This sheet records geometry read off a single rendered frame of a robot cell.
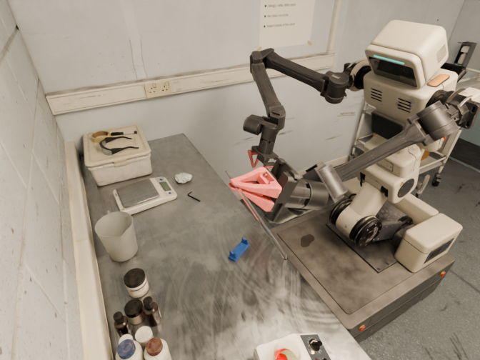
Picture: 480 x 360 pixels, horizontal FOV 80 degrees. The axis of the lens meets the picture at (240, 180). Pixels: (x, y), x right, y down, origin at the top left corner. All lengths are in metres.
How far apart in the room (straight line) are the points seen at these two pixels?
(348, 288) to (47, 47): 1.85
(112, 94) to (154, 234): 0.84
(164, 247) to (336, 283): 0.87
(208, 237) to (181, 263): 0.16
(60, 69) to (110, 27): 0.32
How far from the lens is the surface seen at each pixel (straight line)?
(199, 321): 0.99
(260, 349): 0.86
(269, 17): 2.06
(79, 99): 1.74
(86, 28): 1.72
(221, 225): 1.24
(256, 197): 0.46
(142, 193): 1.40
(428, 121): 1.04
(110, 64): 1.76
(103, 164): 1.53
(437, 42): 1.14
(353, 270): 1.67
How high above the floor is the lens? 1.63
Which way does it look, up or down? 36 degrees down
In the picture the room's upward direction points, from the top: straight up
